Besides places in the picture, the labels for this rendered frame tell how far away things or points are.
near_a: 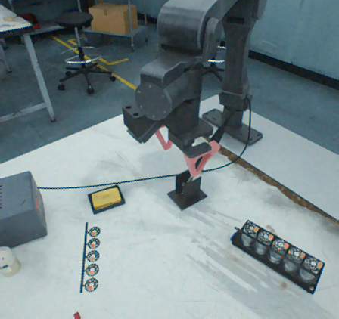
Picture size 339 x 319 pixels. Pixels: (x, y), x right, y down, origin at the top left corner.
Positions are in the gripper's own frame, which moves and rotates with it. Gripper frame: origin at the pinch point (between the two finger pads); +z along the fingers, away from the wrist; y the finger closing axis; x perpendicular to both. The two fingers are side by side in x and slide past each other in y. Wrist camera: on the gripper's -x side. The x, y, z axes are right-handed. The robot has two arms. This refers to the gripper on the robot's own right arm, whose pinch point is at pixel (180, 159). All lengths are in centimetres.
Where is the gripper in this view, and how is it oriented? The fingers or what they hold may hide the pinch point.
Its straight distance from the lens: 54.7
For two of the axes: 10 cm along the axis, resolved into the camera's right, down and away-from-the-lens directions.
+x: 8.3, -3.5, 4.3
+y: 5.5, 5.4, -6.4
